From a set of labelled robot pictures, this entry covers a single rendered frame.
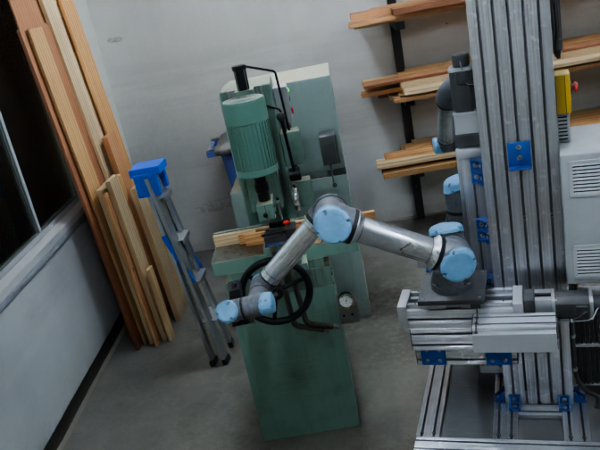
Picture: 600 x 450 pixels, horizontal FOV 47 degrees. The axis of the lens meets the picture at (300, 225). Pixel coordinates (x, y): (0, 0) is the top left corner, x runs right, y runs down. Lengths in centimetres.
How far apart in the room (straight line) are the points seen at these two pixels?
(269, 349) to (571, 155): 146
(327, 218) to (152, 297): 225
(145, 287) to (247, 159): 163
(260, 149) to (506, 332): 116
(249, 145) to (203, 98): 244
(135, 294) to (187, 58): 182
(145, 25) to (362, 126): 171
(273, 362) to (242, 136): 99
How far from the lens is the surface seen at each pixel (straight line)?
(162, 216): 360
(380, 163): 473
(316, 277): 286
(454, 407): 293
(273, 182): 297
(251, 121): 273
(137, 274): 418
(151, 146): 533
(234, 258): 284
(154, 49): 519
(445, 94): 274
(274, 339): 298
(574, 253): 252
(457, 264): 224
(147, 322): 424
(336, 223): 214
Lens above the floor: 195
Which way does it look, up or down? 20 degrees down
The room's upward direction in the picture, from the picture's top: 11 degrees counter-clockwise
